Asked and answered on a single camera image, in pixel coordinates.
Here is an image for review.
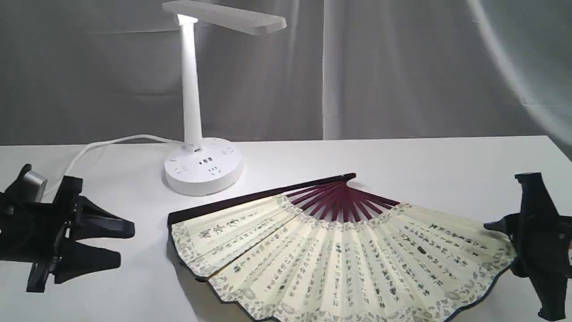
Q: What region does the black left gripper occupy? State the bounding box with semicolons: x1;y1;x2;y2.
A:
1;177;135;293

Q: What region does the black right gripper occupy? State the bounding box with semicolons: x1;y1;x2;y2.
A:
484;173;572;322

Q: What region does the cream folding paper fan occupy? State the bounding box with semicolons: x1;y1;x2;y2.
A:
167;173;516;322

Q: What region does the white desk lamp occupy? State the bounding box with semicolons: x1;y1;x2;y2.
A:
163;0;287;196

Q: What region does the grey backdrop curtain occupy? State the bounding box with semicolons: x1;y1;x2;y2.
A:
1;0;571;148

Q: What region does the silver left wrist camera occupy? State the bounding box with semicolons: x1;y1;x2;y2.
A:
4;164;48;202

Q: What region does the white power cable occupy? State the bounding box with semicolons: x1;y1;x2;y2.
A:
42;134;185;197

